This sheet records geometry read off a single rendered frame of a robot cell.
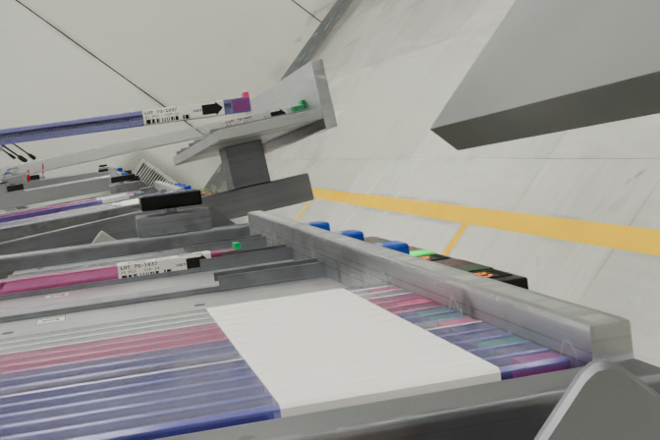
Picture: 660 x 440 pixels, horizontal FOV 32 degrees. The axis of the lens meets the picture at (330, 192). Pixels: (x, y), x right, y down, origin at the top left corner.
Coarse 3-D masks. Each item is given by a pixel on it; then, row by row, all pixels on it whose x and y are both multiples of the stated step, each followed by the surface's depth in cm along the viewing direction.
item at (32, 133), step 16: (128, 112) 83; (240, 112) 85; (16, 128) 82; (32, 128) 82; (48, 128) 82; (64, 128) 82; (80, 128) 82; (96, 128) 83; (112, 128) 83; (128, 128) 84; (0, 144) 81
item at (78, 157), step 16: (288, 112) 110; (192, 128) 108; (208, 128) 108; (112, 144) 106; (128, 144) 106; (144, 144) 107; (160, 144) 107; (48, 160) 104; (64, 160) 105; (80, 160) 105; (0, 176) 103; (16, 176) 104
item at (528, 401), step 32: (480, 384) 28; (512, 384) 28; (544, 384) 28; (288, 416) 27; (320, 416) 27; (352, 416) 27; (384, 416) 26; (416, 416) 26; (448, 416) 26; (480, 416) 27; (512, 416) 27; (544, 416) 27
